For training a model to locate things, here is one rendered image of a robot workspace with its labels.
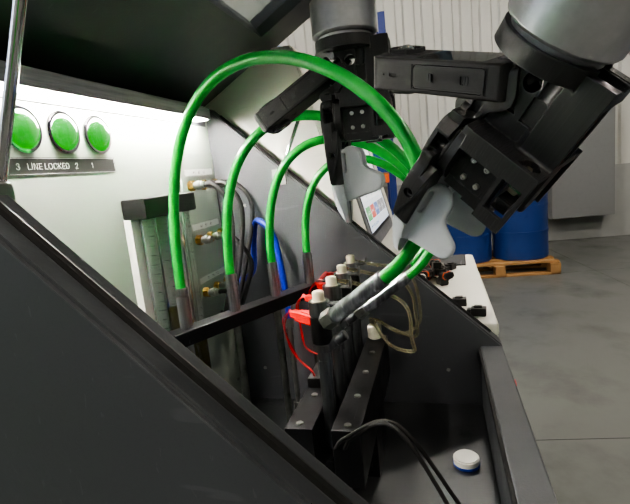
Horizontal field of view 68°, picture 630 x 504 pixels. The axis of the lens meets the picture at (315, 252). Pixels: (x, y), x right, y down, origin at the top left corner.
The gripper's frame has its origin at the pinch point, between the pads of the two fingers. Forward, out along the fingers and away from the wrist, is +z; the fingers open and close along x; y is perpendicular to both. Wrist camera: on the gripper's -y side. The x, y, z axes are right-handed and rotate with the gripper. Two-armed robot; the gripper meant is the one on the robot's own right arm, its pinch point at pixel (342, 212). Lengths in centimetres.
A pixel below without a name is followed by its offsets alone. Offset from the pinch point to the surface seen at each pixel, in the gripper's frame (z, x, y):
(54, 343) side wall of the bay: 3.4, -35.0, -11.6
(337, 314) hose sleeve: 9.6, -11.1, 0.7
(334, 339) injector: 16.5, -0.6, -2.5
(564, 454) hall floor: 125, 144, 58
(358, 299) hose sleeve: 7.8, -12.1, 3.3
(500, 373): 29.8, 18.7, 19.9
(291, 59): -16.6, -9.9, -1.8
